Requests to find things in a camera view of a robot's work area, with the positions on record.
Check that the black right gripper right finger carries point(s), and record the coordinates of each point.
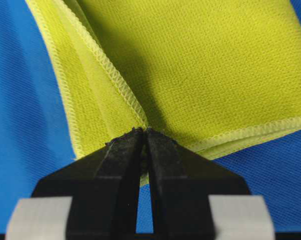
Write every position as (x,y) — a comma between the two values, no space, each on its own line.
(180,184)

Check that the blue table cloth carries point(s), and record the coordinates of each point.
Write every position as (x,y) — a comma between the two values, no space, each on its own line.
(35,141)

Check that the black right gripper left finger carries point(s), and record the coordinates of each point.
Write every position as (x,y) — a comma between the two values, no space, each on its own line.
(104,187)

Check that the yellow-green microfiber towel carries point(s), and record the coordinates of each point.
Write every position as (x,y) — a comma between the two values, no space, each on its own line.
(217,76)

